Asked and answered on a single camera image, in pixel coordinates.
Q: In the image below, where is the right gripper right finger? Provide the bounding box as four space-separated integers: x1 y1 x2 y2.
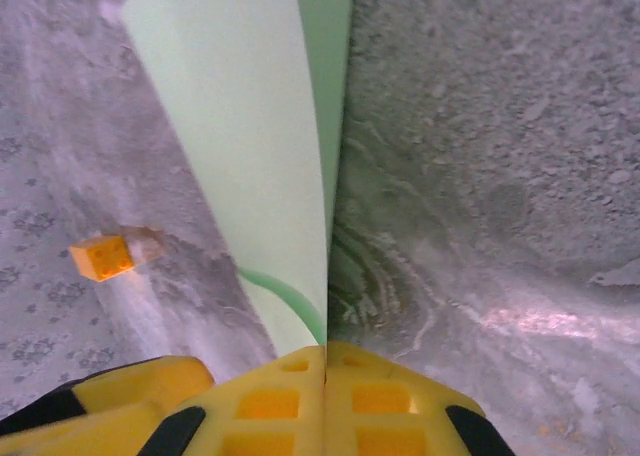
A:
325 340 516 456

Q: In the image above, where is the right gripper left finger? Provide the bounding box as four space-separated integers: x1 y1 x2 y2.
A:
144 343 326 456

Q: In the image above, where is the light green paper sheet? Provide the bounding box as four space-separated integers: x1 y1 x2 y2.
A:
122 0 356 350

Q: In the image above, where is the small toy brick stack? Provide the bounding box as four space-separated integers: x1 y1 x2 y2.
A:
68 234 136 281

